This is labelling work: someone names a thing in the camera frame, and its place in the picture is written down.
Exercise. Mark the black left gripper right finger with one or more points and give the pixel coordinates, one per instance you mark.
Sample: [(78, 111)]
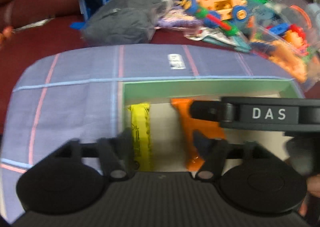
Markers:
[(214, 153)]

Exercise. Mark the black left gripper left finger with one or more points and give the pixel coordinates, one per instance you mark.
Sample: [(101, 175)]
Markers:
[(116, 156)]

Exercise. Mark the person right hand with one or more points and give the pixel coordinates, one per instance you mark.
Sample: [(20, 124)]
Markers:
[(313, 184)]

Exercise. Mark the green cardboard snack box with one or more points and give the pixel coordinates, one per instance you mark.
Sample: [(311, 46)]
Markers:
[(167, 129)]

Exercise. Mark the yellow snack bar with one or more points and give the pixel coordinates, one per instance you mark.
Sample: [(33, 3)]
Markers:
[(141, 136)]

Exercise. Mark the clear plastic toy bin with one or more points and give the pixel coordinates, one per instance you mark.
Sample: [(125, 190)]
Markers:
[(286, 32)]

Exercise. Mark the teal picture book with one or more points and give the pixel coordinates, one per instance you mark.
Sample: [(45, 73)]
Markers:
[(217, 37)]

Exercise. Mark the orange toy construction car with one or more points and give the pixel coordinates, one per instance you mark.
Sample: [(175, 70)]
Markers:
[(218, 13)]

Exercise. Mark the grey plastic bag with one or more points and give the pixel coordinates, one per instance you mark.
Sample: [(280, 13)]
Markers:
[(121, 22)]

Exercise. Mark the purple crochet item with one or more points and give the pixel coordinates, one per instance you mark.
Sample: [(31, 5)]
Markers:
[(176, 18)]

